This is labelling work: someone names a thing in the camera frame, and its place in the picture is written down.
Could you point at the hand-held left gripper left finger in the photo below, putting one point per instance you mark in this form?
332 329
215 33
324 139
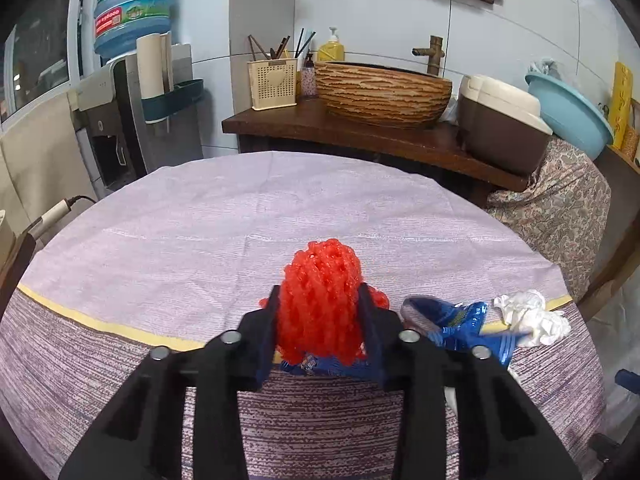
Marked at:
265 360

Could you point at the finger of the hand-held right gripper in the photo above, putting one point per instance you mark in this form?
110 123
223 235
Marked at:
629 378

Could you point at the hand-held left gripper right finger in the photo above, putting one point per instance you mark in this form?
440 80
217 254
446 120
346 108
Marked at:
372 360

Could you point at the red foam fruit net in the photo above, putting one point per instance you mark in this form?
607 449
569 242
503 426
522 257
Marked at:
320 290

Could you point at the blue snack wrapper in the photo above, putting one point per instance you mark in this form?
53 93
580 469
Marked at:
320 367
460 317

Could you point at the white crumpled tissue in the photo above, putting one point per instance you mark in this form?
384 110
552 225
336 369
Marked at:
530 315

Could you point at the floral patterned cloth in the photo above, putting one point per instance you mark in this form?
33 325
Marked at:
560 210

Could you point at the dark wooden counter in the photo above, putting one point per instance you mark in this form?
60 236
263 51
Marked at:
300 125

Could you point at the brown and cream rice cooker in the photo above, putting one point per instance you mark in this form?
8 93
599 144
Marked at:
500 130

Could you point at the brown striped basin sink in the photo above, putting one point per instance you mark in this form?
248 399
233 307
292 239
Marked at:
380 92

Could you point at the light blue plastic basin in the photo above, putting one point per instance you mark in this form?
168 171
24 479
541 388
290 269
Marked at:
575 115

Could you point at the beige chopstick basket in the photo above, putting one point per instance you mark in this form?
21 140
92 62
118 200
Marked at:
272 85

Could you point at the yellow paper sign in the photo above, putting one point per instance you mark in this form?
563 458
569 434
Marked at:
620 100

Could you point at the teal cup holder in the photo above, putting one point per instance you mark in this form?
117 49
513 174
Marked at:
175 95

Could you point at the floral pump bottle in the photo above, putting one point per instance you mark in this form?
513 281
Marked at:
307 82

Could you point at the grey water dispenser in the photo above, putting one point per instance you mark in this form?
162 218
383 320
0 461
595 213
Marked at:
95 110

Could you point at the brass faucet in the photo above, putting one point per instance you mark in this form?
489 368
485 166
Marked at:
436 57

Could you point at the dark wooden chopstick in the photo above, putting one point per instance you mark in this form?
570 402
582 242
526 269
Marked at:
253 49
280 49
304 45

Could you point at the yellow soap pump bottle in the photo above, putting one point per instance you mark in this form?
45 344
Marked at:
331 51

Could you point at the white paper cup tube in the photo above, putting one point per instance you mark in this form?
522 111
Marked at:
150 65

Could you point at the grey rag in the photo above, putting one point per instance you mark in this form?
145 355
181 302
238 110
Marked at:
542 66

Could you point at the blue water jug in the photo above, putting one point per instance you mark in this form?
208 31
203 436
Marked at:
135 5

